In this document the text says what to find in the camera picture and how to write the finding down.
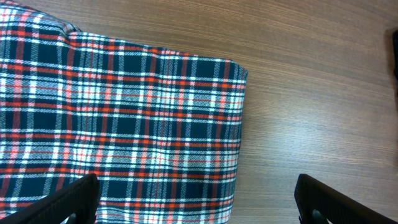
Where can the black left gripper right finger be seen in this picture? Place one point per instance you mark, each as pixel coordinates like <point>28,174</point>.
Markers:
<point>319,203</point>

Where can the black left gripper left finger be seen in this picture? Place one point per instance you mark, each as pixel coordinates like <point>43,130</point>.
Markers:
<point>76,203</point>

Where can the plaid sleeveless dress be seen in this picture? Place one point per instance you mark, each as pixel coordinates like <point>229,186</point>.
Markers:
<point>161,129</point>

